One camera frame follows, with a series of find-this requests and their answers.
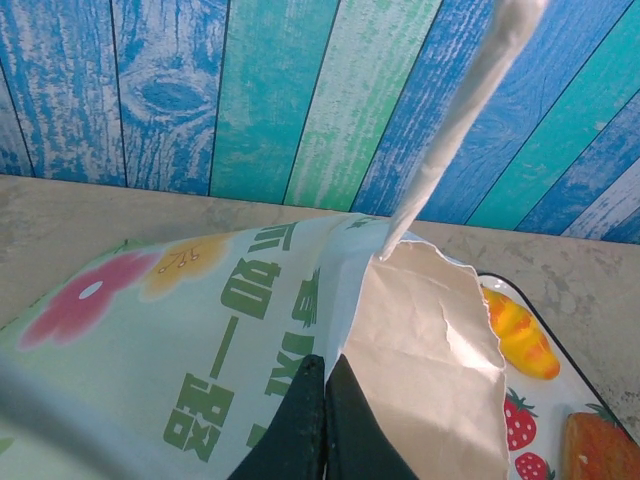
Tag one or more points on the white strawberry print tray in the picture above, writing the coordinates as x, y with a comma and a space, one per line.
550, 400

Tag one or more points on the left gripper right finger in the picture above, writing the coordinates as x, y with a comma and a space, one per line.
355, 440

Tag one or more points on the yellow striped fake bread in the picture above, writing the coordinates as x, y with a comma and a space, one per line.
520, 335

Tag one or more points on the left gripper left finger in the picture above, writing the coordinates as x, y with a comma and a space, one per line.
295, 440

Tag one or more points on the white printed paper bag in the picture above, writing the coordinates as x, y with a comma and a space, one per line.
200, 350

